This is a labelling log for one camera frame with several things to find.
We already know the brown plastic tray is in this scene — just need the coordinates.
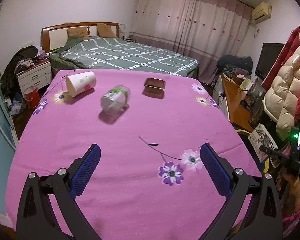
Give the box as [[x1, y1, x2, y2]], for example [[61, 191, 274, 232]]
[[143, 77, 166, 94]]

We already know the beige air conditioner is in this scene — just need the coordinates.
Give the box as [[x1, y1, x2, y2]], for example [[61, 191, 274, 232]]
[[251, 2, 272, 24]]

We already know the white bedside drawer cabinet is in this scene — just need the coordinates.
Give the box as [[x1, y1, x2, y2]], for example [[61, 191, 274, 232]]
[[17, 59, 52, 95]]

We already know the black television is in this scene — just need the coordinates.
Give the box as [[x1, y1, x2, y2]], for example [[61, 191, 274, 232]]
[[255, 43, 285, 80]]

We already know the green label plastic jar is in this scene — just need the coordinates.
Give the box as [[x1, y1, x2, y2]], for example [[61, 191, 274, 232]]
[[100, 85, 130, 113]]

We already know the white printed carton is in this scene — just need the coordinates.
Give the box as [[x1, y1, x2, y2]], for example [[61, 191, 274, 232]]
[[248, 124, 278, 162]]

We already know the yellow rimmed trash bin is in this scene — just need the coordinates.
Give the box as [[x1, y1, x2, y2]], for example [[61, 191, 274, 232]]
[[235, 128, 272, 174]]

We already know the pink floral tablecloth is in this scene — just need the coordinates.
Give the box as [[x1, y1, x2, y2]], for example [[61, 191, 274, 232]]
[[5, 69, 260, 239]]

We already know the clothes heap by curtain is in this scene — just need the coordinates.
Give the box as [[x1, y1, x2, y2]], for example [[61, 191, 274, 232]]
[[216, 55, 253, 75]]

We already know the wooden side desk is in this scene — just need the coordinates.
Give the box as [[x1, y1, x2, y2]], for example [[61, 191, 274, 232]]
[[221, 74, 254, 132]]

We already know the pile of dark clothes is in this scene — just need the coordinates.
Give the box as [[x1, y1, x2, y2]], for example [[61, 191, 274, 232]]
[[0, 46, 46, 99]]

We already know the brown pillow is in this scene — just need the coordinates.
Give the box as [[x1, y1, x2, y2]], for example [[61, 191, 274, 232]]
[[97, 23, 116, 38], [66, 26, 90, 40]]

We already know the green plaid duvet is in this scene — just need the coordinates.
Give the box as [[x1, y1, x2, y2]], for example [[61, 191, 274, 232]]
[[58, 36, 199, 77]]

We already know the white dotted paper cup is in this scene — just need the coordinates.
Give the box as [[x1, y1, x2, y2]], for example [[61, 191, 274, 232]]
[[65, 72, 96, 98]]

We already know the pink striped curtain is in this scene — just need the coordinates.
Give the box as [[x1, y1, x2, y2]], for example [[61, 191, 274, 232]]
[[130, 0, 253, 83]]

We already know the cream puffer jacket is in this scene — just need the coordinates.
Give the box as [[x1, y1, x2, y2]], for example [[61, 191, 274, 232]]
[[262, 22, 300, 142]]

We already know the left brown pillow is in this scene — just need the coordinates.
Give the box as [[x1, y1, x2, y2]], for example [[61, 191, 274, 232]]
[[66, 26, 90, 40]]

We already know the wooden bed with headboard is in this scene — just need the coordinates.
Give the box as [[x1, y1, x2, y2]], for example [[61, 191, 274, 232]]
[[42, 22, 199, 79]]

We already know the right brown pillow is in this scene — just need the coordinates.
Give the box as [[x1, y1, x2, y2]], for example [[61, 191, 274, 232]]
[[97, 23, 116, 38]]

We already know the red bucket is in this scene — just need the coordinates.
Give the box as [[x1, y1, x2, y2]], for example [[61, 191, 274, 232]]
[[24, 86, 40, 109]]

